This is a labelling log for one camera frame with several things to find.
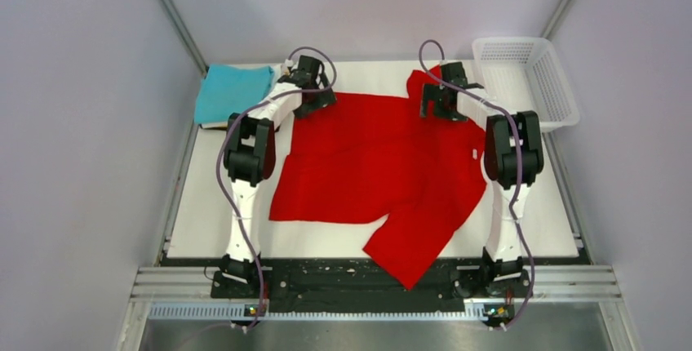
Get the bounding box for red t-shirt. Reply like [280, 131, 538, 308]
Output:
[269, 70, 486, 290]

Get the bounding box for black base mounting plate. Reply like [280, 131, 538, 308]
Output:
[211, 258, 531, 327]

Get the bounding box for folded teal t-shirt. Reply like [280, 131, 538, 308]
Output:
[193, 64, 275, 125]

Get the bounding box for white plastic basket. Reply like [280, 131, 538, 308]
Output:
[472, 37, 580, 132]

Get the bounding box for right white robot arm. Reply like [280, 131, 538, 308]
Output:
[421, 62, 544, 297]

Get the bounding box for white slotted cable duct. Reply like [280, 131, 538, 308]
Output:
[149, 302, 488, 322]

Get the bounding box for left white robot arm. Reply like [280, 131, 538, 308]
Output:
[215, 56, 336, 298]

